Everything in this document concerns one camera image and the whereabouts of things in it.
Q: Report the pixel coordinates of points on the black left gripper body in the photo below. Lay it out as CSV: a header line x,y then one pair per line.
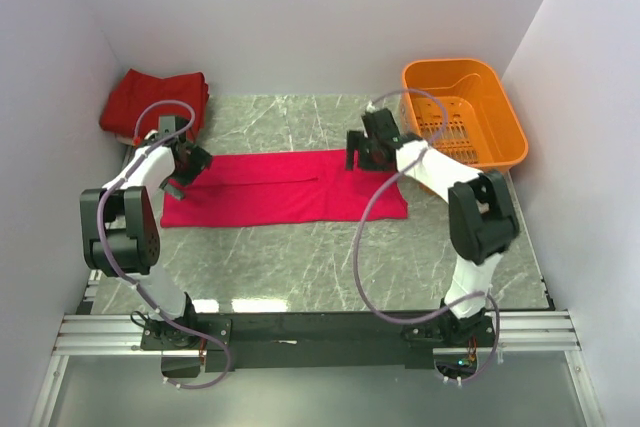
x,y
197,160

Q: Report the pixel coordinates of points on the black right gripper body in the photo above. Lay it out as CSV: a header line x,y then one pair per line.
x,y
367,156

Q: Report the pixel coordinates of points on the pink t shirt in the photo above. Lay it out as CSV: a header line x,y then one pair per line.
x,y
273,188

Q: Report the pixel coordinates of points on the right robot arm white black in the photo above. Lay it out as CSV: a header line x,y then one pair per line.
x,y
481,214

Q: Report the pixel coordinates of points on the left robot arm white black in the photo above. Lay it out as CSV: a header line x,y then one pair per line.
x,y
119,230

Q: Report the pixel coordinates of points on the folded yellow white garment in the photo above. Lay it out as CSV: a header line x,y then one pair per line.
x,y
125,140

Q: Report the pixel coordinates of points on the folded dark red t shirt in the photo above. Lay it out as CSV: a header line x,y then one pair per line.
x,y
137,91

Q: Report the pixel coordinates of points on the orange plastic basket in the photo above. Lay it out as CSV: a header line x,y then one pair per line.
x,y
482,131

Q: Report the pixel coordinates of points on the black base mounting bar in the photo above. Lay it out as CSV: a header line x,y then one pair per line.
x,y
305,340

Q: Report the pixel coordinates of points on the aluminium frame rail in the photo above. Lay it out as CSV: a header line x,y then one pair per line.
x,y
116,335

